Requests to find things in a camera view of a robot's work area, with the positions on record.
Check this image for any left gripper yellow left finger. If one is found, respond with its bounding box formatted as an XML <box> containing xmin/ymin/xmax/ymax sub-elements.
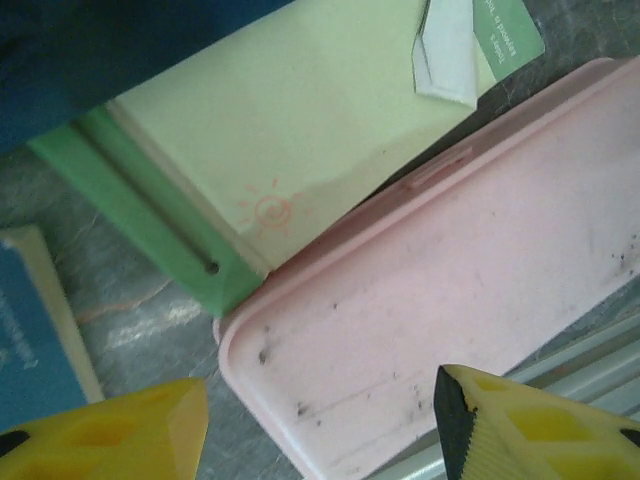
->
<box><xmin>0</xmin><ymin>377</ymin><xmax>209</xmax><ymax>480</ymax></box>

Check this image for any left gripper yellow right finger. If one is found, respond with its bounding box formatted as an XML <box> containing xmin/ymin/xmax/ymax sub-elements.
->
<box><xmin>433</xmin><ymin>363</ymin><xmax>640</xmax><ymax>480</ymax></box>

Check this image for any blue booklet with barcodes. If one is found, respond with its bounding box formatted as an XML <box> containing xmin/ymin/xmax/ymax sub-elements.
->
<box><xmin>0</xmin><ymin>224</ymin><xmax>106</xmax><ymax>436</ymax></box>

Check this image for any pink pencil case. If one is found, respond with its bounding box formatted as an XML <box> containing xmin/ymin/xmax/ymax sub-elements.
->
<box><xmin>212</xmin><ymin>56</ymin><xmax>640</xmax><ymax>480</ymax></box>

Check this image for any green tissue pack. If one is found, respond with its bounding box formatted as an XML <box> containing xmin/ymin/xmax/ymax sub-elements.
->
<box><xmin>27</xmin><ymin>0</ymin><xmax>546</xmax><ymax>317</ymax></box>

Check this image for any navy blue student backpack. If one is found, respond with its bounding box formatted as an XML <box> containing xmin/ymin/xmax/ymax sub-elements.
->
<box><xmin>0</xmin><ymin>0</ymin><xmax>301</xmax><ymax>156</ymax></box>

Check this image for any aluminium table edge rail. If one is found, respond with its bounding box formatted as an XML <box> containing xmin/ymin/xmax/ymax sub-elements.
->
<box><xmin>394</xmin><ymin>312</ymin><xmax>640</xmax><ymax>480</ymax></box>

